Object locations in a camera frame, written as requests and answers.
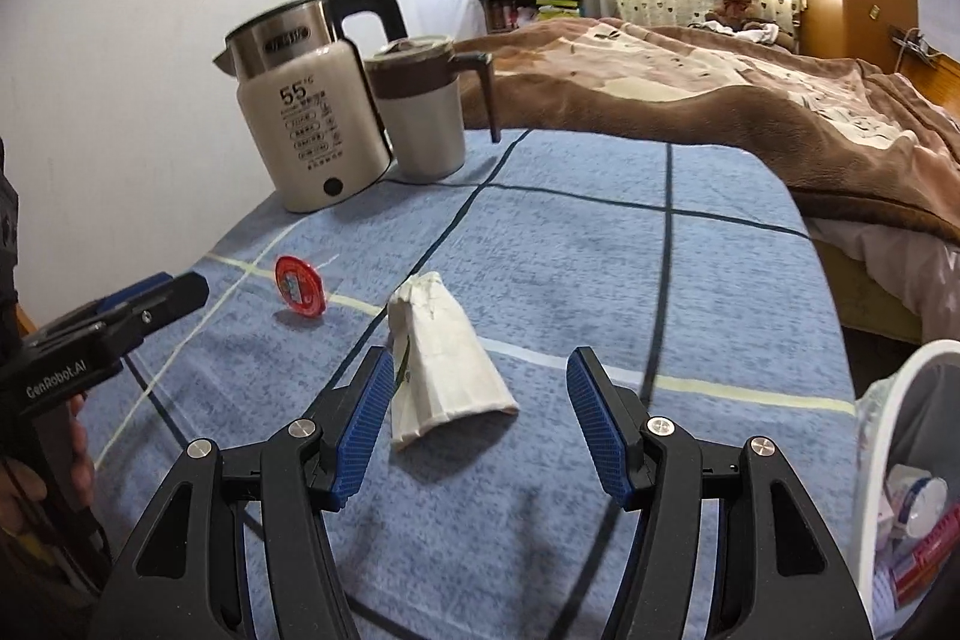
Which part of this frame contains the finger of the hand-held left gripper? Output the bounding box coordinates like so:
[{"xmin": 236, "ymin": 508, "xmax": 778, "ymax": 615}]
[
  {"xmin": 105, "ymin": 271, "xmax": 211, "ymax": 352},
  {"xmin": 37, "ymin": 272, "xmax": 175, "ymax": 333}
]

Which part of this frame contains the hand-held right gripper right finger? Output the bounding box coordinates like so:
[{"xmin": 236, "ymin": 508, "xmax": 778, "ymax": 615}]
[{"xmin": 566, "ymin": 346, "xmax": 875, "ymax": 640}]

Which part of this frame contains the brown bed blanket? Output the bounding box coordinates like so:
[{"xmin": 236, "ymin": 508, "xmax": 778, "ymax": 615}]
[{"xmin": 454, "ymin": 16, "xmax": 960, "ymax": 266}]

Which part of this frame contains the power strip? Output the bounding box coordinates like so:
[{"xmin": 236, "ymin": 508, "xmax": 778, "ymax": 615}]
[{"xmin": 889, "ymin": 26, "xmax": 950, "ymax": 60}]

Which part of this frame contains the blue checked tablecloth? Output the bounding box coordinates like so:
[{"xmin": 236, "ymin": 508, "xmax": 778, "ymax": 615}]
[{"xmin": 79, "ymin": 126, "xmax": 860, "ymax": 640}]

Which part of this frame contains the brown teddy bear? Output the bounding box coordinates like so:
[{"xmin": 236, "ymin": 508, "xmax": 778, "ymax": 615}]
[{"xmin": 705, "ymin": 0, "xmax": 773, "ymax": 30}]

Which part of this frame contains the person's left hand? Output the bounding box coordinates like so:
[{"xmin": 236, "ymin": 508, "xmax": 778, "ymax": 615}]
[{"xmin": 0, "ymin": 396, "xmax": 98, "ymax": 540}]

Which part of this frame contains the cream and brown mug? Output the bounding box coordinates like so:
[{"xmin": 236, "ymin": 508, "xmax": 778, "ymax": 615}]
[{"xmin": 364, "ymin": 35, "xmax": 501, "ymax": 185}]

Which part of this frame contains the wooden headboard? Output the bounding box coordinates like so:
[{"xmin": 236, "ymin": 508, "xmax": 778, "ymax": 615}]
[{"xmin": 896, "ymin": 51, "xmax": 960, "ymax": 116}]

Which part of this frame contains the red sausage packet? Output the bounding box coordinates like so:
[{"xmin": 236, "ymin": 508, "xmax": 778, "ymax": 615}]
[{"xmin": 889, "ymin": 520, "xmax": 960, "ymax": 607}]

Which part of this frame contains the white can with grey lid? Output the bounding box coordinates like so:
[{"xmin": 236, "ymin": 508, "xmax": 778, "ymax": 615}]
[{"xmin": 885, "ymin": 464, "xmax": 950, "ymax": 536}]

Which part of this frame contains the pink bed sheet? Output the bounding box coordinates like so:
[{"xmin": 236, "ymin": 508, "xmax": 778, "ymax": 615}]
[{"xmin": 806, "ymin": 216, "xmax": 960, "ymax": 341}]

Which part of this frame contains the cream electric kettle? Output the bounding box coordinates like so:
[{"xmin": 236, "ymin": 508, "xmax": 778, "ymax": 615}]
[{"xmin": 212, "ymin": 0, "xmax": 410, "ymax": 214}]

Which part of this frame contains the small red-lid cup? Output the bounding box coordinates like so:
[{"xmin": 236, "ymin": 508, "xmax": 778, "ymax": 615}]
[{"xmin": 274, "ymin": 255, "xmax": 331, "ymax": 317}]

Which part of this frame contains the white trash bin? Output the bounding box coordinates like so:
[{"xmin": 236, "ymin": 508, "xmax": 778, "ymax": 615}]
[{"xmin": 855, "ymin": 340, "xmax": 960, "ymax": 622}]

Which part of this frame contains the white paper bag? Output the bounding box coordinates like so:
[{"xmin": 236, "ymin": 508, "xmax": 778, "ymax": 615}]
[{"xmin": 385, "ymin": 271, "xmax": 521, "ymax": 452}]

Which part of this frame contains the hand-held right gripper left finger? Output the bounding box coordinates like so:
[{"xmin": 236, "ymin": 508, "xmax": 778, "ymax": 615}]
[{"xmin": 90, "ymin": 346, "xmax": 396, "ymax": 640}]

